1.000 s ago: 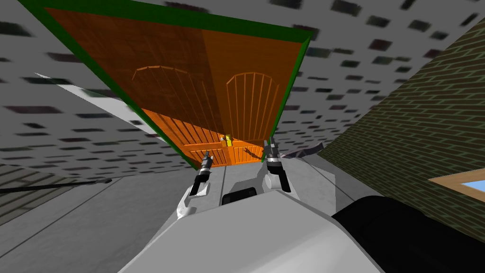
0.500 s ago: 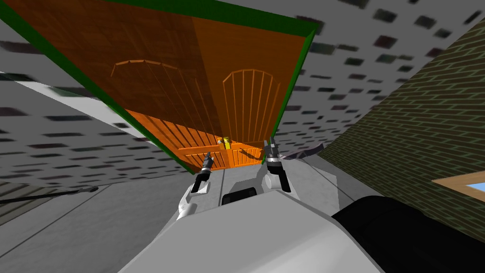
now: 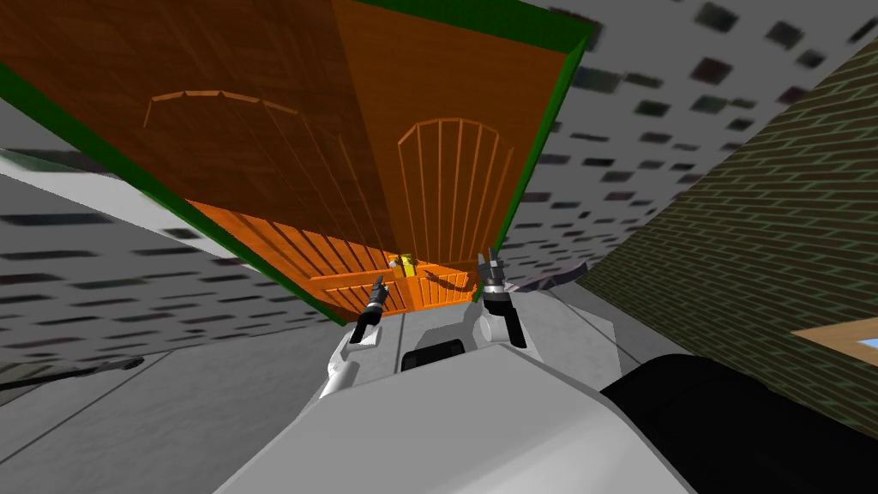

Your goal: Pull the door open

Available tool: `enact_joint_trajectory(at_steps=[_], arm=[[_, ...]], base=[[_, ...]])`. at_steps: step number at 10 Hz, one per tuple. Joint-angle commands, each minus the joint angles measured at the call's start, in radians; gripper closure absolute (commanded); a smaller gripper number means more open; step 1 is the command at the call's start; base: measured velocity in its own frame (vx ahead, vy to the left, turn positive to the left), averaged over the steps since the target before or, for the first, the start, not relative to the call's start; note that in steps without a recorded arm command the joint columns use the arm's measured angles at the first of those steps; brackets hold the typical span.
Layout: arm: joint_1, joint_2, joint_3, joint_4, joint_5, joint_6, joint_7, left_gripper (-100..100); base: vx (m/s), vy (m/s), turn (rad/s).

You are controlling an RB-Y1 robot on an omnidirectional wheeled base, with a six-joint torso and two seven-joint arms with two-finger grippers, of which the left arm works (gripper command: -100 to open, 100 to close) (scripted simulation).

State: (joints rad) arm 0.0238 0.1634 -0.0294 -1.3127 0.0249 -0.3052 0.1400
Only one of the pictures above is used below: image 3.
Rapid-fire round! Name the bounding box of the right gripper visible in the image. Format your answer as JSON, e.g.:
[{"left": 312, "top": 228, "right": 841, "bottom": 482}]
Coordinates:
[{"left": 477, "top": 247, "right": 507, "bottom": 294}]

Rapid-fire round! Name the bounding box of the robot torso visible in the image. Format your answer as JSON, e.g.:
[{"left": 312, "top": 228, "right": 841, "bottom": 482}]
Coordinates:
[{"left": 212, "top": 314, "right": 697, "bottom": 494}]

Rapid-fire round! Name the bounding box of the wood framed window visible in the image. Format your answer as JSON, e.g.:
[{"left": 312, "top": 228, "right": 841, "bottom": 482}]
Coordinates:
[{"left": 791, "top": 317, "right": 878, "bottom": 369}]

